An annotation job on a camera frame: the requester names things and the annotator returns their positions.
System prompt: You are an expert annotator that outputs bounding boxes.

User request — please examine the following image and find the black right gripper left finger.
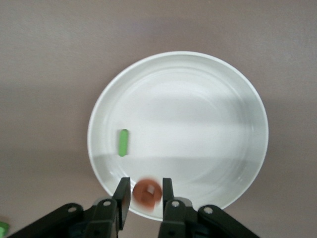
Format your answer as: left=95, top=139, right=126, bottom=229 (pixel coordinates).
left=86, top=177, right=131, bottom=238

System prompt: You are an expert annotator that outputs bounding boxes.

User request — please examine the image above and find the green letter l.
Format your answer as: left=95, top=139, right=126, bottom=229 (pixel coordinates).
left=117, top=128, right=130, bottom=158

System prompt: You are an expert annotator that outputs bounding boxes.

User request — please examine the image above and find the orange letter e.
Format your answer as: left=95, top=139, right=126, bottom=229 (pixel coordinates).
left=133, top=178, right=163, bottom=209

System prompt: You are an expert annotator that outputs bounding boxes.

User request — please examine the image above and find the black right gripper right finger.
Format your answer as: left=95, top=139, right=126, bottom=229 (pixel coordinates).
left=158, top=177, right=199, bottom=238

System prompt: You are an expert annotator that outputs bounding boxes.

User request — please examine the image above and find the pale beige plate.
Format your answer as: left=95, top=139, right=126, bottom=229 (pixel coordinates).
left=87, top=51, right=269, bottom=221

